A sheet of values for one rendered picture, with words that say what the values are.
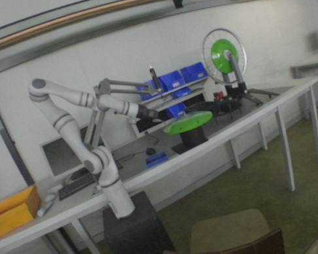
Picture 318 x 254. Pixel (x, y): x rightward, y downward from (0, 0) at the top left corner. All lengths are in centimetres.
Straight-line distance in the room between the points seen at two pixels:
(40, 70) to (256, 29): 270
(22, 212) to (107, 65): 143
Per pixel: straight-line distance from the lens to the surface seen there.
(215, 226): 101
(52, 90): 93
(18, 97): 208
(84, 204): 110
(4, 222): 132
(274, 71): 315
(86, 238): 128
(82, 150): 80
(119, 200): 86
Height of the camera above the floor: 133
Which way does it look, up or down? 11 degrees down
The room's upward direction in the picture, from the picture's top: 21 degrees counter-clockwise
